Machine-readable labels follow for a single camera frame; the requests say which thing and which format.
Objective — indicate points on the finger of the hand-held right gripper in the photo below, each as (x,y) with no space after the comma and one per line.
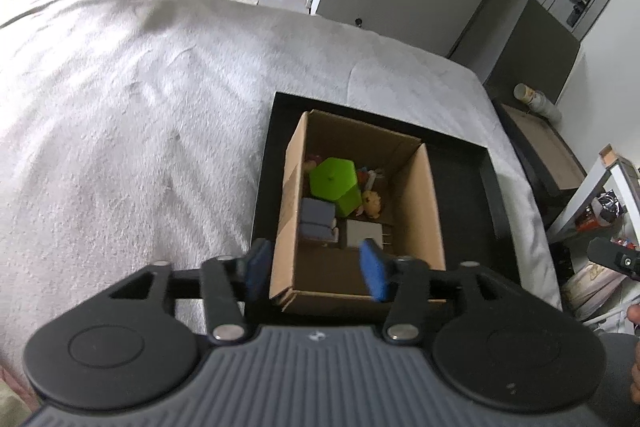
(607,254)

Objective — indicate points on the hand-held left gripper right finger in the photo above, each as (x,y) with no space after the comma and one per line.
(375,269)

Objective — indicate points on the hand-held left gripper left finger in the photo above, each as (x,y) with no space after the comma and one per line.
(257,272)

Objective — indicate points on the white charger plug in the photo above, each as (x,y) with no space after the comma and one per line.
(362,234)

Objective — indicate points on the small red toy figure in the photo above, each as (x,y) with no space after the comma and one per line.
(372,203)

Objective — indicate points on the cardboard box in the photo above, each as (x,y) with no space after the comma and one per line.
(415,207)

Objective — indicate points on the green hexagonal box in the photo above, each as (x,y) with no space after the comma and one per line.
(332,179)

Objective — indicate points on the black tray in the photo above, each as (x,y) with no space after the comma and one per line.
(465,187)

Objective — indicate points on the white patterned bag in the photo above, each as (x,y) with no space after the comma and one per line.
(592,289)

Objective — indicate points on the white metal rack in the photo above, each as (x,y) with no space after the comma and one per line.
(587,192)

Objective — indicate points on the grey blocky toy figure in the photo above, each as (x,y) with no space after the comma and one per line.
(317,217)

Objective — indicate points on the small colourful toy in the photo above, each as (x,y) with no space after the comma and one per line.
(371,176)

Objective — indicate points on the black-framed bedside table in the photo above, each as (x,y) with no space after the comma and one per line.
(542,147)

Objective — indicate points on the person's grey trouser leg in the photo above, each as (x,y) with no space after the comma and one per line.
(617,382)

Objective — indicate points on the stack of paper cups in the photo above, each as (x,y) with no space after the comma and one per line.
(537,103)

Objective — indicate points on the grey leaning board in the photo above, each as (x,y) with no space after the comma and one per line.
(535,52)

